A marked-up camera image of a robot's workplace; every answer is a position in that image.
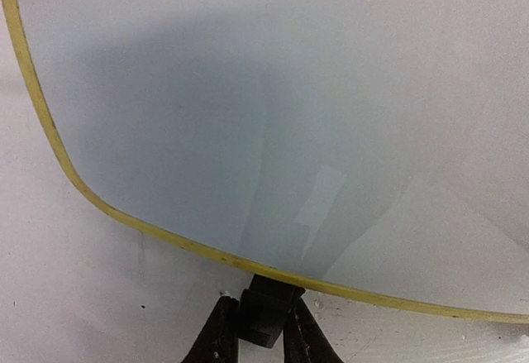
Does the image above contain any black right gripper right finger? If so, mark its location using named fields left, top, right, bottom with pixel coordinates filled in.
left=283, top=299, right=342, bottom=363

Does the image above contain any yellow framed small whiteboard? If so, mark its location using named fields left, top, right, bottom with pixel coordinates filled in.
left=2, top=0, right=528, bottom=323

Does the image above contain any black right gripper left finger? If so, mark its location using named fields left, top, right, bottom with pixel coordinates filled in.
left=182, top=295, right=239, bottom=363

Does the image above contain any black whiteboard stand clip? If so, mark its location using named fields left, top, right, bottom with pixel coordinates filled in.
left=236, top=275, right=305, bottom=349

